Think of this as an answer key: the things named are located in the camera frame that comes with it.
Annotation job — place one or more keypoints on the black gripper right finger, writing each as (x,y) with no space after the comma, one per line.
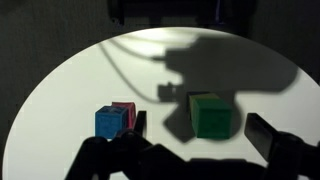
(261,135)

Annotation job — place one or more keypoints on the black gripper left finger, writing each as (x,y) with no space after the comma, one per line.
(140,122)

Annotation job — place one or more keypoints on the blue block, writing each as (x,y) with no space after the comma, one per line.
(108,122)

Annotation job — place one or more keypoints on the pink block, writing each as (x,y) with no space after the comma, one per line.
(130,115)

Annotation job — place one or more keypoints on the green block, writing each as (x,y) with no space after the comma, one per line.
(211,118)

